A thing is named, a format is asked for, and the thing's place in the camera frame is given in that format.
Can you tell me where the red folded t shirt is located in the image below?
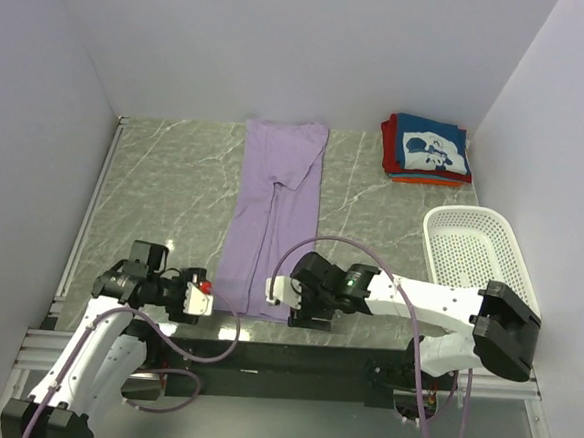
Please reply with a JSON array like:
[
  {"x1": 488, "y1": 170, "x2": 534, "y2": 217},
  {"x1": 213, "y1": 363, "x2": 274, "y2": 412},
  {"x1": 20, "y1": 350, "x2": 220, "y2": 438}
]
[{"x1": 380, "y1": 114, "x2": 472, "y2": 184}]

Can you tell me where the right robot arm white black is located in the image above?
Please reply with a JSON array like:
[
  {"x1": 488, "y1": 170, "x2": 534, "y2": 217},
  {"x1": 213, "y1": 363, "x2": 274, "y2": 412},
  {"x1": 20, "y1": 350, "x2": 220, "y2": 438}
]
[{"x1": 266, "y1": 251, "x2": 541, "y2": 387}]

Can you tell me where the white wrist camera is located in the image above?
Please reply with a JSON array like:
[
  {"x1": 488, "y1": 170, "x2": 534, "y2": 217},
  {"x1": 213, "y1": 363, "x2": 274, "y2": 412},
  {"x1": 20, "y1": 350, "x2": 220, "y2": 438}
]
[
  {"x1": 265, "y1": 275, "x2": 302, "y2": 310},
  {"x1": 182, "y1": 280, "x2": 214, "y2": 317}
]

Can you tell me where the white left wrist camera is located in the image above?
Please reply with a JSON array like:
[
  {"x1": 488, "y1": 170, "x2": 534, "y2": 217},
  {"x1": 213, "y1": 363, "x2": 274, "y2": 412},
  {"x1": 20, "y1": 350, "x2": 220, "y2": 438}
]
[{"x1": 182, "y1": 280, "x2": 214, "y2": 317}]

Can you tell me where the blue printed folded t shirt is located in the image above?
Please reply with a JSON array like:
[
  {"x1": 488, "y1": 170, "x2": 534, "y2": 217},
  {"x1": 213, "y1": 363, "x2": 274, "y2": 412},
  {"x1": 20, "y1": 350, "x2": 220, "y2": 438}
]
[{"x1": 395, "y1": 113, "x2": 470, "y2": 176}]

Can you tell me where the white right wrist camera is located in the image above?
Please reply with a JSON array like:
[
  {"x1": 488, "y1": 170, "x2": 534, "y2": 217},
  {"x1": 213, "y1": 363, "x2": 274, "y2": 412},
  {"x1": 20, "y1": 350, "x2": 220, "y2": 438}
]
[{"x1": 265, "y1": 275, "x2": 302, "y2": 310}]

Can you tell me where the aluminium front rail frame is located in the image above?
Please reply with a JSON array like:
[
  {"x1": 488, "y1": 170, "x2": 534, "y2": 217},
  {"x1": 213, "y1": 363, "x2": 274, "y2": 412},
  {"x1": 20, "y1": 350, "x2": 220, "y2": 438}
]
[{"x1": 0, "y1": 329, "x2": 551, "y2": 438}]

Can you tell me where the white perforated plastic basket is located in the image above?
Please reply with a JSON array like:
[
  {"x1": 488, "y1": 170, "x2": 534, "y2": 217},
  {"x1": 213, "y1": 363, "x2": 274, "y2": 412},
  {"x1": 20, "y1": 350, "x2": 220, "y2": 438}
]
[{"x1": 422, "y1": 205, "x2": 540, "y2": 313}]

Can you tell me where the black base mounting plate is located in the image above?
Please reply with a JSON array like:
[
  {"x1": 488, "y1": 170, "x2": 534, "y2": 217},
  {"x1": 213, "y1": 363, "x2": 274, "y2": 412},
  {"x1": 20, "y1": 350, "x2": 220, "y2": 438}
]
[{"x1": 123, "y1": 333, "x2": 462, "y2": 423}]

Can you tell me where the orange folded t shirt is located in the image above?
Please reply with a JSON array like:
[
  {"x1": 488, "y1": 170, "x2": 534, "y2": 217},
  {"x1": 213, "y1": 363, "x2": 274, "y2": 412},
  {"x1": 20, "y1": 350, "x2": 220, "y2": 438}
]
[{"x1": 389, "y1": 176, "x2": 468, "y2": 188}]

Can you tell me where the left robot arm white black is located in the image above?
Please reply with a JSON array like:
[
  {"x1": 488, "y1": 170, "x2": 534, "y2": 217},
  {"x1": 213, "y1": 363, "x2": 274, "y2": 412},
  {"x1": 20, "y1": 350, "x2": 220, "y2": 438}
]
[{"x1": 0, "y1": 240, "x2": 213, "y2": 438}]

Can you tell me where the purple t shirt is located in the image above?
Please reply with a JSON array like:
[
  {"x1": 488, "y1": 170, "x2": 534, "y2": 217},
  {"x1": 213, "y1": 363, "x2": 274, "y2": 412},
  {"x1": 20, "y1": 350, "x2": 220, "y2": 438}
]
[{"x1": 214, "y1": 120, "x2": 329, "y2": 323}]

